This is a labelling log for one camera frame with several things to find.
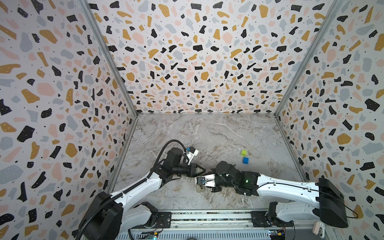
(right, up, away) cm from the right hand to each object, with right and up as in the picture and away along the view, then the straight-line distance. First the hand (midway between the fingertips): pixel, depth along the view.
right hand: (199, 175), depth 73 cm
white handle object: (+56, -25, -2) cm, 62 cm away
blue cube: (+29, +2, +22) cm, 37 cm away
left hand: (+3, +2, +2) cm, 4 cm away
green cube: (+29, +6, +25) cm, 39 cm away
